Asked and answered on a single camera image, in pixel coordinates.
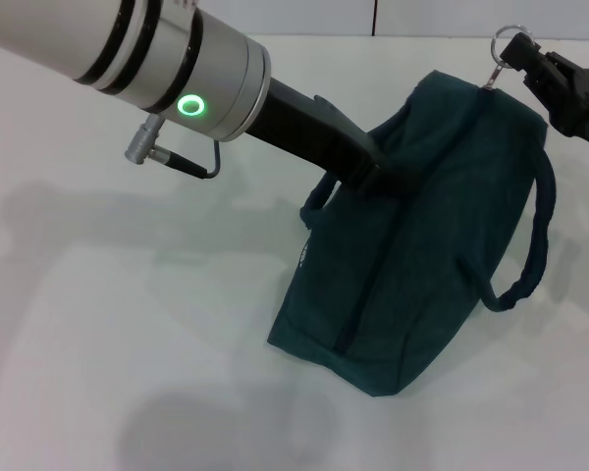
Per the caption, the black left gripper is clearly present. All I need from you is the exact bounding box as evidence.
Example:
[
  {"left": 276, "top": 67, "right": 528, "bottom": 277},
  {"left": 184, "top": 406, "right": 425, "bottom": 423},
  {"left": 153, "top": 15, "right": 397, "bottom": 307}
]
[{"left": 244, "top": 78, "right": 423, "bottom": 200}]

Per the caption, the left arm grey cable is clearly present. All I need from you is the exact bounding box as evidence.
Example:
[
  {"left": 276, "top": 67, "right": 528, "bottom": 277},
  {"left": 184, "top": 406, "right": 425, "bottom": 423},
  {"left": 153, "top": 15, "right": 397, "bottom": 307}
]
[{"left": 124, "top": 113, "right": 222, "bottom": 181}]

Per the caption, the dark teal insulated lunch bag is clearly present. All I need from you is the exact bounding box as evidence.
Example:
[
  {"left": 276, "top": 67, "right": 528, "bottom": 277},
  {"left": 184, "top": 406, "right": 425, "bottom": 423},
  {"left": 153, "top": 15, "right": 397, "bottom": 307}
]
[{"left": 266, "top": 24, "right": 559, "bottom": 398}]

